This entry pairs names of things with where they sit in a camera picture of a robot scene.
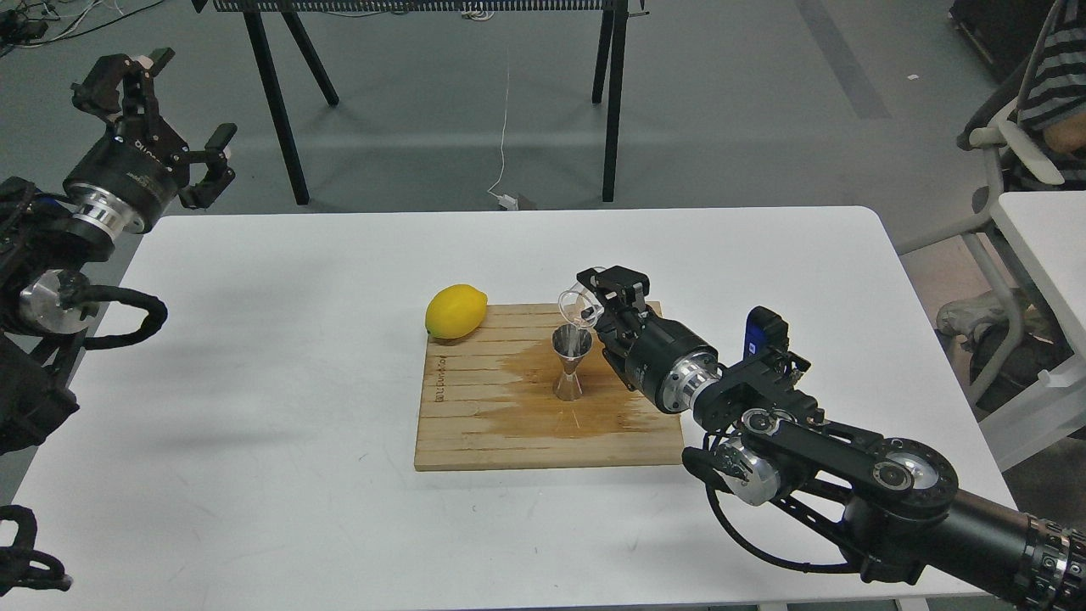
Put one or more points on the person in striped shirt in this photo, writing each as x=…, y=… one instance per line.
x=1054, y=109

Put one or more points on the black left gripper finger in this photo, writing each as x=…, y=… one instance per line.
x=215, y=157
x=119, y=90

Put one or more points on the wooden cutting board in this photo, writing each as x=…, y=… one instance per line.
x=487, y=402

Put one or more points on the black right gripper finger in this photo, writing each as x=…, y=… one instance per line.
x=635, y=286
x=606, y=299

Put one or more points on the white side table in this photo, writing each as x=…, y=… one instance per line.
x=1046, y=229

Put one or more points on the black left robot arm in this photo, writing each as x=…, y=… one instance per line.
x=51, y=311

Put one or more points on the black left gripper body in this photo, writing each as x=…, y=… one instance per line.
x=121, y=187

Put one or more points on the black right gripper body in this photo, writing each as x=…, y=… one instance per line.
x=658, y=357

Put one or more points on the clear glass measuring cup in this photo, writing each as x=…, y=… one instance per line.
x=580, y=307

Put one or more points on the yellow lemon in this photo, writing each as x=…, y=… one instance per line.
x=455, y=312

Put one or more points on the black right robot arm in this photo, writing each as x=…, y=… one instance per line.
x=891, y=506

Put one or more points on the white office chair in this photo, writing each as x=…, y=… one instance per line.
x=1050, y=408

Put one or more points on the steel double jigger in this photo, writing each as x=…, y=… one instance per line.
x=571, y=344

